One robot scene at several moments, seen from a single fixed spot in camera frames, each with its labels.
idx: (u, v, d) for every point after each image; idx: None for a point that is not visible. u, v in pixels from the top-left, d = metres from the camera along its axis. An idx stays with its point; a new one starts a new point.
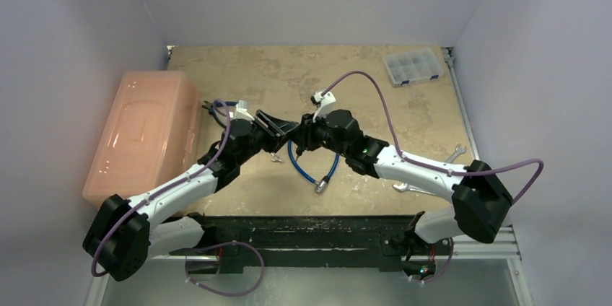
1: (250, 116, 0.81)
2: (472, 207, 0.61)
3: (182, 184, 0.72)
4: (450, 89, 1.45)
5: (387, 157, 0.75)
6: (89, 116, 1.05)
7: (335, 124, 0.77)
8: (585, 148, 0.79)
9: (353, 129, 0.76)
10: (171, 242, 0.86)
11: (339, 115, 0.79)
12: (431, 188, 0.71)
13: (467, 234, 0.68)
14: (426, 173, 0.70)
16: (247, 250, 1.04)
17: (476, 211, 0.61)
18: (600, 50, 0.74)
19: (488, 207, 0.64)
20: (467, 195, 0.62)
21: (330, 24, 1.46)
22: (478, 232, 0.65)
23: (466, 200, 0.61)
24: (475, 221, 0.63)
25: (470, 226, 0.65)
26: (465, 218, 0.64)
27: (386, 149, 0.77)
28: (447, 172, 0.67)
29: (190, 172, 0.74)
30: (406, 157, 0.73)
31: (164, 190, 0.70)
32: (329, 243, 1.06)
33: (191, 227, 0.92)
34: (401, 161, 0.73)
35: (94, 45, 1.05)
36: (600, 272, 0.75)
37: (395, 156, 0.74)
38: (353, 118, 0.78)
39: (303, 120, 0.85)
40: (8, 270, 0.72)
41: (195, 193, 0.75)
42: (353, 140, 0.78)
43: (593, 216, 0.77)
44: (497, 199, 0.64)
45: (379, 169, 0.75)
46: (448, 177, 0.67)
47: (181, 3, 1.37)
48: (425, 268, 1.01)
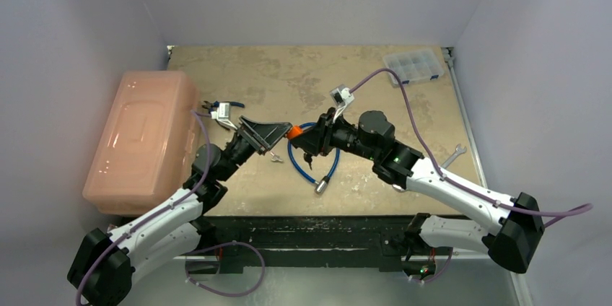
1: (232, 125, 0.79)
2: (518, 245, 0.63)
3: (166, 213, 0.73)
4: (450, 89, 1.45)
5: (423, 172, 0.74)
6: (89, 117, 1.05)
7: (372, 128, 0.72)
8: (585, 147, 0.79)
9: (390, 136, 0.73)
10: (166, 252, 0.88)
11: (374, 118, 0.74)
12: (468, 212, 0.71)
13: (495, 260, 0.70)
14: (470, 200, 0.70)
16: (247, 250, 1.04)
17: (520, 249, 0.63)
18: (600, 50, 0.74)
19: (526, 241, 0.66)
20: (514, 232, 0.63)
21: (329, 24, 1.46)
22: (510, 261, 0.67)
23: (514, 239, 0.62)
24: (513, 255, 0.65)
25: (505, 258, 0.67)
26: (504, 252, 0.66)
27: (421, 163, 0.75)
28: (494, 203, 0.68)
29: (175, 198, 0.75)
30: (447, 177, 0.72)
31: (147, 221, 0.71)
32: (329, 243, 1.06)
33: (185, 237, 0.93)
34: (441, 180, 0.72)
35: (94, 45, 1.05)
36: (600, 273, 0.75)
37: (433, 174, 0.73)
38: (390, 124, 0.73)
39: (321, 121, 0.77)
40: (7, 270, 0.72)
41: (182, 219, 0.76)
42: (386, 146, 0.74)
43: (592, 217, 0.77)
44: (535, 234, 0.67)
45: (413, 183, 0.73)
46: (494, 208, 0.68)
47: (181, 3, 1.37)
48: (425, 268, 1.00)
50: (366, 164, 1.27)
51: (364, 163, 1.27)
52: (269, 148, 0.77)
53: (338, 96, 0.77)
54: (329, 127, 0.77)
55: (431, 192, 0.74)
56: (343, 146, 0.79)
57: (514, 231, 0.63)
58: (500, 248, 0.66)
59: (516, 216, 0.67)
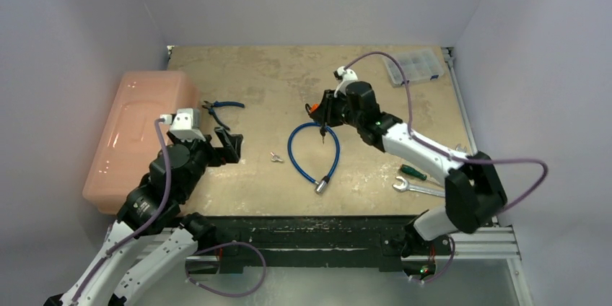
1: (200, 134, 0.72)
2: (464, 193, 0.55)
3: (105, 265, 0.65)
4: (450, 89, 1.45)
5: (395, 131, 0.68)
6: (90, 116, 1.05)
7: (351, 91, 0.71)
8: (585, 146, 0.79)
9: (369, 98, 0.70)
10: (157, 275, 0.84)
11: (359, 83, 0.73)
12: (426, 167, 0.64)
13: (449, 221, 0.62)
14: (427, 154, 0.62)
16: (247, 250, 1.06)
17: (467, 200, 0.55)
18: (600, 49, 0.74)
19: (478, 200, 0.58)
20: (462, 179, 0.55)
21: (329, 25, 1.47)
22: (462, 220, 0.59)
23: (458, 185, 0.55)
24: (462, 211, 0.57)
25: (456, 213, 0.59)
26: (455, 204, 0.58)
27: (397, 125, 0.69)
28: (448, 156, 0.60)
29: (107, 247, 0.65)
30: (415, 135, 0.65)
31: (87, 282, 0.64)
32: (329, 243, 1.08)
33: (180, 247, 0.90)
34: (408, 138, 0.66)
35: (94, 44, 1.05)
36: (600, 273, 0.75)
37: (405, 133, 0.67)
38: (372, 90, 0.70)
39: (324, 96, 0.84)
40: (8, 270, 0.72)
41: (129, 258, 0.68)
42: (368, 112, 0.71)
43: (593, 217, 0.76)
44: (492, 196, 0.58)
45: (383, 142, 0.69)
46: (447, 161, 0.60)
47: (181, 3, 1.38)
48: (425, 268, 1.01)
50: (366, 164, 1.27)
51: (364, 163, 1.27)
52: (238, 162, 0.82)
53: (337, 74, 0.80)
54: (329, 101, 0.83)
55: (393, 146, 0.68)
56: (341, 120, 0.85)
57: (463, 179, 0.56)
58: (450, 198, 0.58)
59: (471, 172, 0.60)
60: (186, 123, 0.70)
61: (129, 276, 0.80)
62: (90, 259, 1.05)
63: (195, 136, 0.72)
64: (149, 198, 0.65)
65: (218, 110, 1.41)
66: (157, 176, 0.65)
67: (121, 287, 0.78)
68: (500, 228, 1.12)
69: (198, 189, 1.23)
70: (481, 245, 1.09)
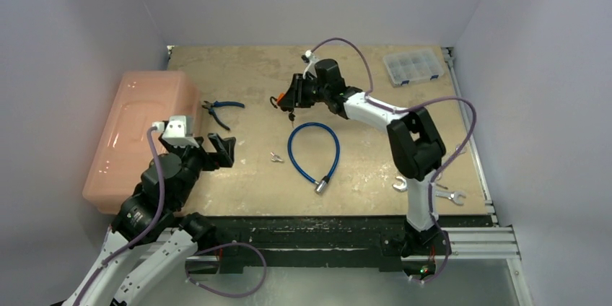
1: (193, 141, 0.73)
2: (401, 139, 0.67)
3: (100, 275, 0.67)
4: (450, 89, 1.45)
5: (354, 99, 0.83)
6: (89, 115, 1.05)
7: (320, 66, 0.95)
8: (586, 146, 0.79)
9: (334, 72, 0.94)
10: (156, 279, 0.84)
11: (325, 60, 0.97)
12: (375, 124, 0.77)
13: (398, 169, 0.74)
14: (377, 112, 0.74)
16: (247, 250, 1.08)
17: (404, 145, 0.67)
18: (600, 50, 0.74)
19: (418, 149, 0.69)
20: (399, 127, 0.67)
21: (330, 25, 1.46)
22: (405, 167, 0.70)
23: (398, 132, 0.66)
24: (403, 156, 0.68)
25: (400, 162, 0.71)
26: (398, 152, 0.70)
27: (356, 95, 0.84)
28: (392, 110, 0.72)
29: (104, 256, 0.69)
30: (368, 99, 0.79)
31: (86, 289, 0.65)
32: (329, 243, 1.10)
33: (180, 250, 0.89)
34: (364, 102, 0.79)
35: (94, 43, 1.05)
36: (600, 273, 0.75)
37: (361, 99, 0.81)
38: (335, 65, 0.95)
39: (294, 79, 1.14)
40: (8, 270, 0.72)
41: (125, 267, 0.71)
42: (334, 82, 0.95)
43: (593, 218, 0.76)
44: (429, 144, 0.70)
45: (347, 108, 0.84)
46: (392, 115, 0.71)
47: (181, 3, 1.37)
48: (424, 268, 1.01)
50: (367, 164, 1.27)
51: (364, 163, 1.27)
52: (232, 165, 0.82)
53: (304, 58, 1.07)
54: (299, 82, 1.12)
55: (351, 109, 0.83)
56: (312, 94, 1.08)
57: (400, 128, 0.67)
58: (394, 147, 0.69)
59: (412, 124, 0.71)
60: (179, 130, 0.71)
61: (130, 281, 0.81)
62: (90, 259, 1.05)
63: (188, 142, 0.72)
64: (143, 208, 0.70)
65: (218, 110, 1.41)
66: (149, 187, 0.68)
67: (121, 292, 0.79)
68: (500, 228, 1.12)
69: (198, 189, 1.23)
70: (481, 245, 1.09)
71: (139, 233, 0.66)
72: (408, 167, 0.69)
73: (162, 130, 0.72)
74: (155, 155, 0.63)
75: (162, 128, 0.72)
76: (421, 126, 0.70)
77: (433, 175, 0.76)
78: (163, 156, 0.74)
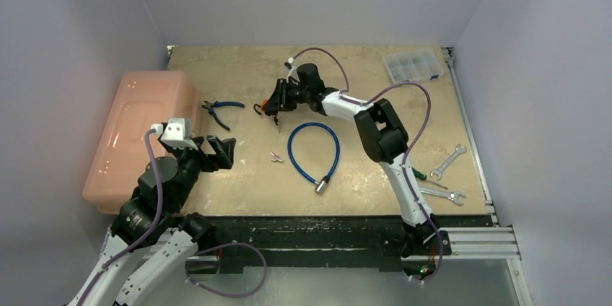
1: (192, 143, 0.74)
2: (366, 125, 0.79)
3: (101, 279, 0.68)
4: (450, 89, 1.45)
5: (330, 97, 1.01)
6: (90, 115, 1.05)
7: (301, 69, 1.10)
8: (586, 146, 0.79)
9: (314, 75, 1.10)
10: (157, 281, 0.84)
11: (306, 65, 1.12)
12: (348, 116, 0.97)
13: (369, 155, 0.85)
14: (348, 105, 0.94)
16: (247, 250, 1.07)
17: (368, 130, 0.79)
18: (600, 49, 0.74)
19: (383, 134, 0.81)
20: (364, 116, 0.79)
21: (329, 25, 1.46)
22: (373, 150, 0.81)
23: (362, 120, 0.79)
24: (369, 141, 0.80)
25: (369, 147, 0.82)
26: (364, 138, 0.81)
27: (333, 93, 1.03)
28: (359, 103, 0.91)
29: (104, 260, 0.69)
30: (341, 96, 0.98)
31: (89, 291, 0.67)
32: (329, 243, 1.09)
33: (180, 250, 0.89)
34: (338, 99, 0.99)
35: (94, 44, 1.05)
36: (600, 273, 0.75)
37: (335, 97, 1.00)
38: (314, 67, 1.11)
39: (278, 84, 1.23)
40: (9, 270, 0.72)
41: (127, 269, 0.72)
42: (313, 84, 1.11)
43: (594, 217, 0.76)
44: (392, 130, 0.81)
45: (325, 105, 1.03)
46: (360, 107, 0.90)
47: (181, 3, 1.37)
48: (425, 268, 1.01)
50: (367, 164, 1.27)
51: (364, 163, 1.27)
52: (231, 167, 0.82)
53: (286, 63, 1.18)
54: (282, 86, 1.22)
55: (329, 105, 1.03)
56: (295, 96, 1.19)
57: (365, 115, 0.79)
58: (361, 134, 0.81)
59: (376, 115, 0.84)
60: (178, 133, 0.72)
61: (130, 282, 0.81)
62: (91, 259, 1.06)
63: (187, 143, 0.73)
64: (142, 211, 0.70)
65: (218, 110, 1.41)
66: (147, 190, 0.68)
67: (123, 294, 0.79)
68: (500, 228, 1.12)
69: (198, 189, 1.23)
70: (481, 245, 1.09)
71: (139, 237, 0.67)
72: (374, 149, 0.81)
73: (161, 131, 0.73)
74: (153, 159, 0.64)
75: (161, 131, 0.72)
76: (384, 116, 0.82)
77: (403, 158, 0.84)
78: (160, 158, 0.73)
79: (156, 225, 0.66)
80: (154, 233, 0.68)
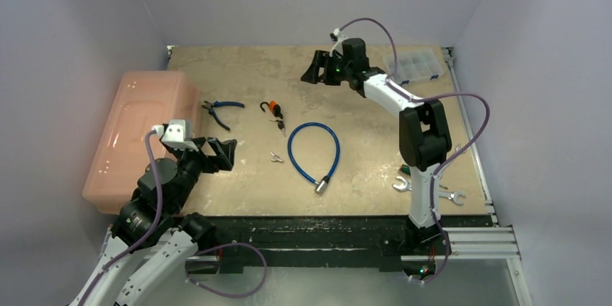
1: (192, 143, 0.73)
2: (413, 128, 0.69)
3: (102, 280, 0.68)
4: (450, 89, 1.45)
5: (374, 80, 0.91)
6: (90, 115, 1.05)
7: (347, 42, 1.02)
8: (586, 146, 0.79)
9: (360, 49, 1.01)
10: (158, 281, 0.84)
11: (353, 39, 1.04)
12: (389, 106, 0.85)
13: (403, 154, 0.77)
14: (392, 95, 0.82)
16: (247, 250, 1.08)
17: (413, 133, 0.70)
18: (601, 48, 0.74)
19: (426, 139, 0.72)
20: (412, 115, 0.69)
21: (330, 24, 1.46)
22: (411, 154, 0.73)
23: (408, 121, 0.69)
24: (409, 144, 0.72)
25: (407, 149, 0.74)
26: (405, 138, 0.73)
27: (379, 76, 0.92)
28: (408, 98, 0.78)
29: (105, 261, 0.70)
30: (388, 82, 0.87)
31: (89, 294, 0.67)
32: (329, 243, 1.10)
33: (180, 250, 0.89)
34: (383, 84, 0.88)
35: (94, 43, 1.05)
36: (600, 273, 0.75)
37: (381, 81, 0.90)
38: (362, 42, 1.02)
39: (317, 57, 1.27)
40: (8, 270, 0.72)
41: (127, 271, 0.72)
42: (359, 59, 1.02)
43: (593, 216, 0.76)
44: (436, 137, 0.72)
45: (366, 87, 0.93)
46: (406, 102, 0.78)
47: (182, 3, 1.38)
48: (425, 268, 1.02)
50: (367, 164, 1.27)
51: (364, 163, 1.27)
52: (232, 169, 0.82)
53: (333, 36, 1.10)
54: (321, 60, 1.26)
55: (370, 89, 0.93)
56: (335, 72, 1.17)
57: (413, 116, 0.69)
58: (404, 133, 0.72)
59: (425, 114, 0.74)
60: (178, 135, 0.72)
61: (130, 283, 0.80)
62: (91, 259, 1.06)
63: (188, 144, 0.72)
64: (142, 213, 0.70)
65: (218, 110, 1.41)
66: (146, 193, 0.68)
67: (123, 295, 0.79)
68: (500, 228, 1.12)
69: (198, 189, 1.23)
70: (481, 245, 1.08)
71: (138, 239, 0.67)
72: (413, 154, 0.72)
73: (161, 132, 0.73)
74: (152, 161, 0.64)
75: (162, 133, 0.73)
76: (432, 118, 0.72)
77: (436, 168, 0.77)
78: (160, 159, 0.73)
79: (155, 226, 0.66)
80: (153, 234, 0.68)
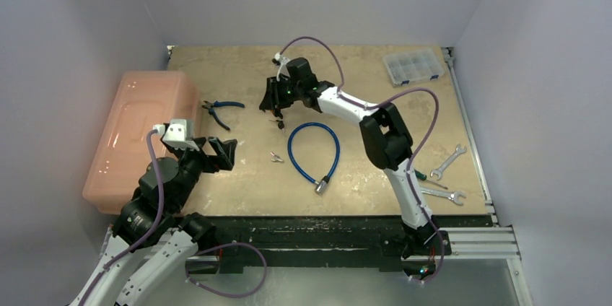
1: (193, 143, 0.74)
2: (374, 134, 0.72)
3: (102, 279, 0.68)
4: (450, 89, 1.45)
5: (327, 94, 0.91)
6: (89, 116, 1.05)
7: (290, 63, 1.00)
8: (586, 146, 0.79)
9: (304, 68, 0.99)
10: (158, 281, 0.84)
11: (296, 59, 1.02)
12: (347, 117, 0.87)
13: (370, 160, 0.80)
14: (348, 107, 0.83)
16: (247, 250, 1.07)
17: (376, 137, 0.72)
18: (601, 49, 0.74)
19: (390, 141, 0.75)
20: (371, 123, 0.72)
21: (329, 24, 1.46)
22: (378, 157, 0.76)
23: (369, 128, 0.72)
24: (374, 149, 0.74)
25: (374, 153, 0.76)
26: (369, 143, 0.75)
27: (330, 88, 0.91)
28: (364, 107, 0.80)
29: (105, 260, 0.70)
30: (341, 94, 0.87)
31: (90, 292, 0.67)
32: (329, 243, 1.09)
33: (180, 250, 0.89)
34: (337, 97, 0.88)
35: (94, 43, 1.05)
36: (600, 274, 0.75)
37: (333, 94, 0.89)
38: (306, 61, 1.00)
39: (269, 83, 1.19)
40: (9, 270, 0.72)
41: (128, 270, 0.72)
42: (306, 79, 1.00)
43: (594, 217, 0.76)
44: (399, 137, 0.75)
45: (321, 102, 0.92)
46: (364, 111, 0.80)
47: (181, 3, 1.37)
48: (425, 268, 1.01)
50: (367, 164, 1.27)
51: (364, 163, 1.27)
52: (232, 168, 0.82)
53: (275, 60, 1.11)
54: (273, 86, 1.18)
55: (325, 103, 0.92)
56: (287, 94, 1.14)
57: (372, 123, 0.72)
58: (366, 140, 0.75)
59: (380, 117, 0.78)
60: (180, 134, 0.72)
61: (130, 283, 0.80)
62: (91, 259, 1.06)
63: (188, 143, 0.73)
64: (143, 212, 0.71)
65: (218, 110, 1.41)
66: (148, 192, 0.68)
67: (123, 295, 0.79)
68: (500, 228, 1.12)
69: (198, 189, 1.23)
70: (481, 245, 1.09)
71: (140, 237, 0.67)
72: (380, 156, 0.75)
73: (162, 130, 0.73)
74: (154, 159, 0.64)
75: (162, 132, 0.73)
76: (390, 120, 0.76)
77: (408, 164, 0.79)
78: (161, 158, 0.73)
79: (156, 226, 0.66)
80: (154, 234, 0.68)
